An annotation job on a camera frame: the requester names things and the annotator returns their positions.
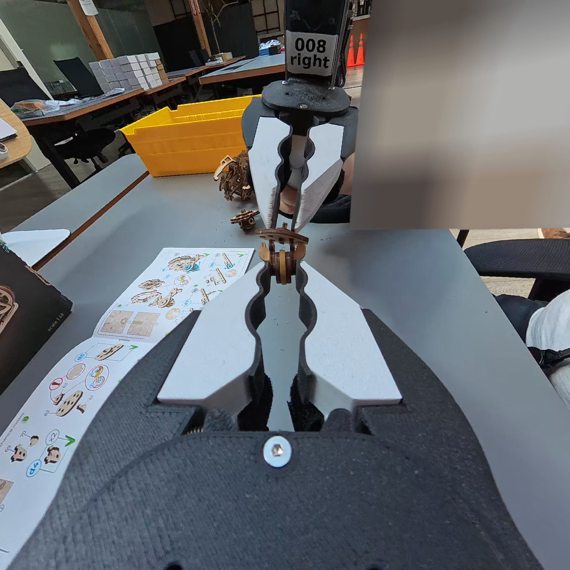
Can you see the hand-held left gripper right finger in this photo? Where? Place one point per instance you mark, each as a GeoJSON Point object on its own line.
{"type": "Point", "coordinates": [347, 352]}

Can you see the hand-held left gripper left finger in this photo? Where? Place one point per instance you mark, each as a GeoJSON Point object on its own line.
{"type": "Point", "coordinates": [209, 352]}

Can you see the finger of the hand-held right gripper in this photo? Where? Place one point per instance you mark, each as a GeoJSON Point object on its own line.
{"type": "Point", "coordinates": [325, 160]}
{"type": "Point", "coordinates": [265, 160]}

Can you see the oval wooden plate with holes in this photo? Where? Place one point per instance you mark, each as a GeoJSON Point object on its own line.
{"type": "Point", "coordinates": [285, 236]}

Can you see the small wooden hub part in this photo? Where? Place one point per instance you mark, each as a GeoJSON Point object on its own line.
{"type": "Point", "coordinates": [281, 267]}

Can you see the grey desk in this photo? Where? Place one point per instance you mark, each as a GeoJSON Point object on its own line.
{"type": "Point", "coordinates": [400, 289]}

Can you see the dark office desk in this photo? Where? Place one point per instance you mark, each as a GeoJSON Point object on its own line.
{"type": "Point", "coordinates": [89, 104]}

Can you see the person's right hand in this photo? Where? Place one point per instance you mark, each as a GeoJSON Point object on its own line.
{"type": "Point", "coordinates": [288, 202]}

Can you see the wooden gear model assembly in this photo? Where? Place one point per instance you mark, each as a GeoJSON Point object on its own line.
{"type": "Point", "coordinates": [234, 176]}

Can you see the orange traffic cone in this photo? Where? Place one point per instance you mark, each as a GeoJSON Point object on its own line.
{"type": "Point", "coordinates": [351, 53]}
{"type": "Point", "coordinates": [360, 51]}

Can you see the small wooden gear part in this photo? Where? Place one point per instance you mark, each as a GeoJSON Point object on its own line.
{"type": "Point", "coordinates": [245, 219]}

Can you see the yellow plastic bin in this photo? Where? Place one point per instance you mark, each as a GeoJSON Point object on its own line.
{"type": "Point", "coordinates": [191, 142]}

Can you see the assembly instruction booklet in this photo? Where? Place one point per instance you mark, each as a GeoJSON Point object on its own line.
{"type": "Point", "coordinates": [147, 294]}

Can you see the stack of white boxes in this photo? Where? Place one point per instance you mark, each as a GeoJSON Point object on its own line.
{"type": "Point", "coordinates": [129, 71]}

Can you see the person's black trousers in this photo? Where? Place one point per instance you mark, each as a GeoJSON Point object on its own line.
{"type": "Point", "coordinates": [516, 316]}

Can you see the black office chair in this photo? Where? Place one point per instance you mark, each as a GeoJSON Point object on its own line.
{"type": "Point", "coordinates": [84, 144]}

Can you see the black model kit box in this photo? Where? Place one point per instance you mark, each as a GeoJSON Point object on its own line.
{"type": "Point", "coordinates": [26, 311]}

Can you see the person in white shirt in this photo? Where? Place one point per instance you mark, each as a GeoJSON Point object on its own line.
{"type": "Point", "coordinates": [554, 325]}

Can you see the clear plastic bag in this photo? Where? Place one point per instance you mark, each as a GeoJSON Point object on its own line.
{"type": "Point", "coordinates": [35, 108]}

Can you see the round wooden table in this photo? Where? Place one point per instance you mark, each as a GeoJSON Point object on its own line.
{"type": "Point", "coordinates": [15, 149]}

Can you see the white paper stack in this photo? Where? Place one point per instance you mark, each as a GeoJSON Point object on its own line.
{"type": "Point", "coordinates": [6, 129]}

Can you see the tape roll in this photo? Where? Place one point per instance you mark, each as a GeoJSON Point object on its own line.
{"type": "Point", "coordinates": [3, 151]}

